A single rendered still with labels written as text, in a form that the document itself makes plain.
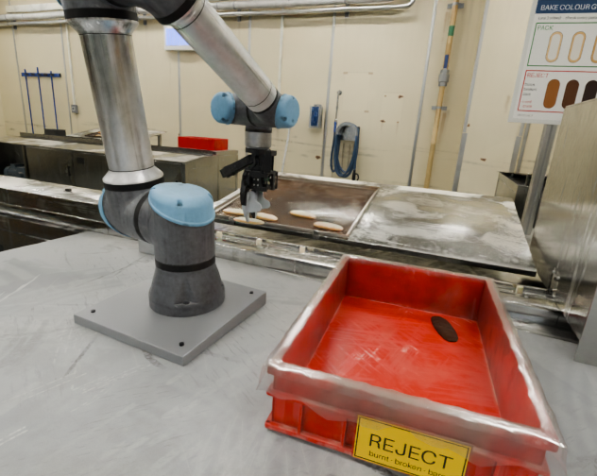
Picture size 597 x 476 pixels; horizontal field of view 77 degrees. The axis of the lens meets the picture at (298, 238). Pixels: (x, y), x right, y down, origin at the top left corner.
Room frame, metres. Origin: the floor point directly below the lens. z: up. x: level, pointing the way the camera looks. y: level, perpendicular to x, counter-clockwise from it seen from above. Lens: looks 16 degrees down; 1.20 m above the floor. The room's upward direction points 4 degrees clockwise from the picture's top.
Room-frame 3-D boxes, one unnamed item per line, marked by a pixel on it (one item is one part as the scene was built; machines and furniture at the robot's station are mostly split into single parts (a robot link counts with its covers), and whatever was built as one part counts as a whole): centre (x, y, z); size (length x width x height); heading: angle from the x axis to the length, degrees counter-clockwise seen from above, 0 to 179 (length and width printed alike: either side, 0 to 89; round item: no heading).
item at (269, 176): (1.09, 0.12, 1.08); 0.09 x 0.08 x 0.12; 70
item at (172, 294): (0.71, 0.22, 0.90); 0.15 x 0.15 x 0.10
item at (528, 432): (0.57, -0.19, 0.88); 0.49 x 0.34 x 0.10; 162
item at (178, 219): (0.71, 0.23, 1.01); 0.13 x 0.12 x 0.14; 57
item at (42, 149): (4.73, 2.33, 0.51); 3.00 x 1.26 x 1.03; 70
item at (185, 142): (4.76, 1.25, 0.94); 0.51 x 0.36 x 0.13; 74
